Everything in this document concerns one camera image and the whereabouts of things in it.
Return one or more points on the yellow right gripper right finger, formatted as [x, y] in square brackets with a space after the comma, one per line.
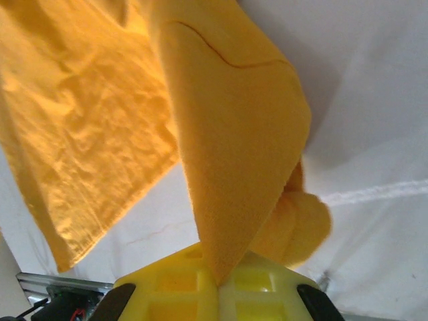
[264, 294]

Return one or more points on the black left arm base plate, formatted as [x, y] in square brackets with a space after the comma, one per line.
[73, 301]

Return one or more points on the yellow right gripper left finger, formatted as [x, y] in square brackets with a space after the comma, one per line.
[174, 294]

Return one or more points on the orange t-shirt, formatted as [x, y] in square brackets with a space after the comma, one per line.
[234, 133]

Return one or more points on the aluminium frame rail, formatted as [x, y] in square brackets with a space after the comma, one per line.
[60, 281]

